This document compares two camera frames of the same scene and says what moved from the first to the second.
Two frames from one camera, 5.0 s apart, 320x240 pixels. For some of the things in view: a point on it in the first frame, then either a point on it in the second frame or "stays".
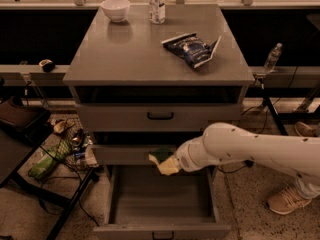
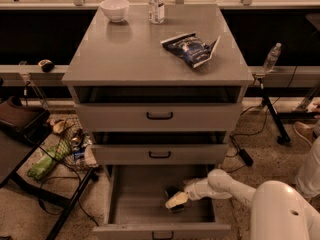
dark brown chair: x=26 y=121 stays
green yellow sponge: x=161 y=155 -> x=176 y=203
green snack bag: x=54 y=153 stays
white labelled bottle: x=157 y=3 stays
